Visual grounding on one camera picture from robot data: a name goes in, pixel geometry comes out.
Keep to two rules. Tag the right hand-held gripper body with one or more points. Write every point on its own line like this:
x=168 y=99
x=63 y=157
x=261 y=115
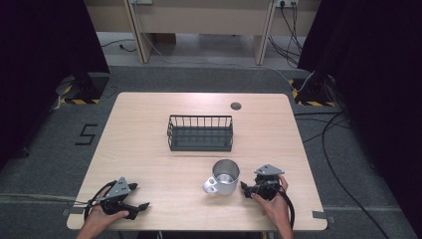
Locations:
x=268 y=184

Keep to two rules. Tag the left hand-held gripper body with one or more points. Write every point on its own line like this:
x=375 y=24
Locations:
x=118 y=191

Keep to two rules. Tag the silver metal cup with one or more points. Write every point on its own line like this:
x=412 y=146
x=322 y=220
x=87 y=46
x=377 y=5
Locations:
x=223 y=179

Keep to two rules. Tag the person's right hand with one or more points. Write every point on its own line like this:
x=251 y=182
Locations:
x=277 y=207

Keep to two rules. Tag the person's left hand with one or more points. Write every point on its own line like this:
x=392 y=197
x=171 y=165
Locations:
x=99 y=217

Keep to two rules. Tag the grey tape strip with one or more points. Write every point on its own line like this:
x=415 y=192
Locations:
x=73 y=211
x=323 y=215

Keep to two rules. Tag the round grey table grommet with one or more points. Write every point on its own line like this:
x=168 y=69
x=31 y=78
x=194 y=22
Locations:
x=236 y=106

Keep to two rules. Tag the stand base with hazard tape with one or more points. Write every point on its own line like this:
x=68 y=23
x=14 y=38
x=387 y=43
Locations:
x=84 y=91
x=313 y=94

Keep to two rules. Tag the black curtain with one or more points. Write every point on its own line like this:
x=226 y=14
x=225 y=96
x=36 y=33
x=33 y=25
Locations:
x=375 y=83
x=40 y=66

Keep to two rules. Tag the beige desk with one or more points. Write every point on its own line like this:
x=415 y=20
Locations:
x=202 y=16

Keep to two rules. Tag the white wall socket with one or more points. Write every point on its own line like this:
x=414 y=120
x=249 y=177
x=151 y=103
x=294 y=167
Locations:
x=287 y=3

